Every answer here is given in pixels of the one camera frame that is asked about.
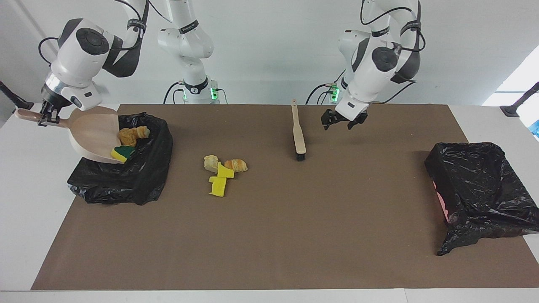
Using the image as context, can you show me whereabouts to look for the black base power cable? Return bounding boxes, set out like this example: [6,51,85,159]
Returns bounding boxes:
[305,69,347,105]
[163,81,228,105]

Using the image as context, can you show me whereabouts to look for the green yellow sponge piece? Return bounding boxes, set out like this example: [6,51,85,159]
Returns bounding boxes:
[110,145,136,164]

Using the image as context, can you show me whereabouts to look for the brown bread roll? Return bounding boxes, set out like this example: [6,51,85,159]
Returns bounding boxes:
[117,128,138,147]

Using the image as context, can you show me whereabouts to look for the white wall socket box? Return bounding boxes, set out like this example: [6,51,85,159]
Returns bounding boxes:
[56,80,101,102]

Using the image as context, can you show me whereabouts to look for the brown table mat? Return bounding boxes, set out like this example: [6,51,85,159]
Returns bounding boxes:
[32,104,539,291]

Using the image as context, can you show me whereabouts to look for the beige brush black bristles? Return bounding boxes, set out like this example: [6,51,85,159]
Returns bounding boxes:
[291,99,307,162]

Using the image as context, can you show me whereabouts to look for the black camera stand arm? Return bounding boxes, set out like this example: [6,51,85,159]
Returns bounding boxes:
[0,80,35,114]
[500,82,539,118]

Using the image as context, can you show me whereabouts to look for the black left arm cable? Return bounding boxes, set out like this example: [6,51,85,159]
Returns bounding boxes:
[360,0,422,104]

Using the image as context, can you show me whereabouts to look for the pink plastic bin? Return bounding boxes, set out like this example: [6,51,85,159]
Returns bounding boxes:
[436,191,450,224]

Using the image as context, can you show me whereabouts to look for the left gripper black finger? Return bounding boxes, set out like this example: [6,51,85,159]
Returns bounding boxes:
[320,108,338,131]
[347,111,370,130]

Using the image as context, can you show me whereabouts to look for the black plastic trash bag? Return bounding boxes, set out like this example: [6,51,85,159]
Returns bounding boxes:
[424,142,539,256]
[67,112,174,206]

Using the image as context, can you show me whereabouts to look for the beige plastic dustpan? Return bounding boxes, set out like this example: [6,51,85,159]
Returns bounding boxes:
[14,105,123,165]

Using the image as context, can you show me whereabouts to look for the orange striped croissant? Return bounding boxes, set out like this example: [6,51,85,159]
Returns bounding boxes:
[224,158,248,173]

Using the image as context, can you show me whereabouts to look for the notched yellow sponge piece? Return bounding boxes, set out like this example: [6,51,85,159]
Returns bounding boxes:
[208,176,228,198]

